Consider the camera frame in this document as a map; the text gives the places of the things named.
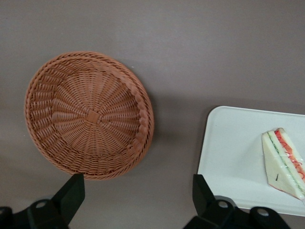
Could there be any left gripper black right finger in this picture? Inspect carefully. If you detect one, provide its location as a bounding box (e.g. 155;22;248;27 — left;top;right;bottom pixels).
182;174;291;229

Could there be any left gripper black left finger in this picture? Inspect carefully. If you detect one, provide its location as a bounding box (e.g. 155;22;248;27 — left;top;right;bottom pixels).
0;173;86;229

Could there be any triangle sandwich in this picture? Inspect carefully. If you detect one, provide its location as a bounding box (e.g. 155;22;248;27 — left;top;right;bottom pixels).
261;127;305;200

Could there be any cream plastic tray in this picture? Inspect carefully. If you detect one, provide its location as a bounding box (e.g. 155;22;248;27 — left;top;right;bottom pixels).
197;105;305;217

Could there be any brown round wicker basket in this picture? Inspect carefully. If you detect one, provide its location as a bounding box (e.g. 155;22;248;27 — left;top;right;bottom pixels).
24;51;155;181

